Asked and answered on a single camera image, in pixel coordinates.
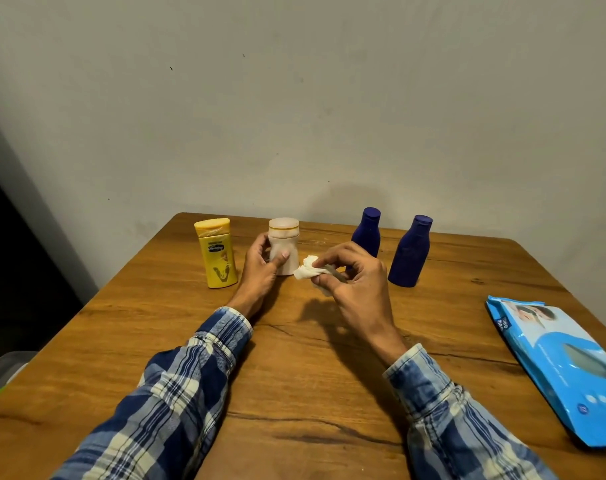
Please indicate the yellow bottle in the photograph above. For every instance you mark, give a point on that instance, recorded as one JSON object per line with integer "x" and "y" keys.
{"x": 218, "y": 259}

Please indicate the white bottle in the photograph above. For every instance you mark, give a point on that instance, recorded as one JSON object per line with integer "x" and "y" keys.
{"x": 284, "y": 234}

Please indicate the dark blue bottle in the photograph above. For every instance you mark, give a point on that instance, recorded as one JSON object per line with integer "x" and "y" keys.
{"x": 368, "y": 229}
{"x": 410, "y": 254}

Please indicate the person's right hand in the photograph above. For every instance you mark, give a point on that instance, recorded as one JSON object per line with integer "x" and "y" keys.
{"x": 363, "y": 294}

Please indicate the person's left forearm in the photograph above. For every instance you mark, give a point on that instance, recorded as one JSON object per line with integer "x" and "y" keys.
{"x": 168, "y": 394}

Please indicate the grey plastic box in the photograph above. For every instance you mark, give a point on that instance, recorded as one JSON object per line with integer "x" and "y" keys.
{"x": 0, "y": 374}

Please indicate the blue wet wipes pack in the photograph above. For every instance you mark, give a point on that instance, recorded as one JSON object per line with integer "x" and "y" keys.
{"x": 552, "y": 354}

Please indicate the white wet wipe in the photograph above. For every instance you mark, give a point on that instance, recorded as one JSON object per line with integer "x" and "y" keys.
{"x": 305, "y": 269}

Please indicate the person's right forearm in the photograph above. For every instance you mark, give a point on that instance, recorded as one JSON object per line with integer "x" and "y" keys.
{"x": 463, "y": 424}

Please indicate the wooden table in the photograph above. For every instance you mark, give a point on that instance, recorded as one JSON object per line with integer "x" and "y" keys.
{"x": 108, "y": 354}

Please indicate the person's left hand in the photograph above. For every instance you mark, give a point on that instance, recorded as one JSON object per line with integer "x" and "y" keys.
{"x": 255, "y": 284}

